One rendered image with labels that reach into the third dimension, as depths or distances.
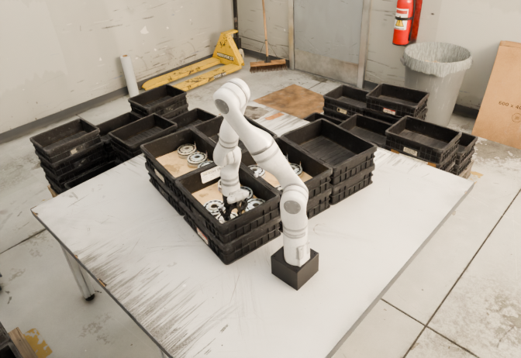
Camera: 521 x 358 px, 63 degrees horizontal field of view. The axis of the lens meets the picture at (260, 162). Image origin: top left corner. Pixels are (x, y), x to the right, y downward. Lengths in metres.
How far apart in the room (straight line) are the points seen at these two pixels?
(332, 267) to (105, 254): 0.98
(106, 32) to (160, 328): 3.91
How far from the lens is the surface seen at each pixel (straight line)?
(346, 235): 1.93
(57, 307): 2.89
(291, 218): 1.49
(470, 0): 4.32
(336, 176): 1.97
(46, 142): 3.48
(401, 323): 2.54
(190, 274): 1.80
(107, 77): 5.18
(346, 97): 3.88
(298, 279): 1.66
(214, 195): 1.96
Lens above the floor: 2.02
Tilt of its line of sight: 34 degrees down
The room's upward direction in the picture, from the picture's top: 4 degrees counter-clockwise
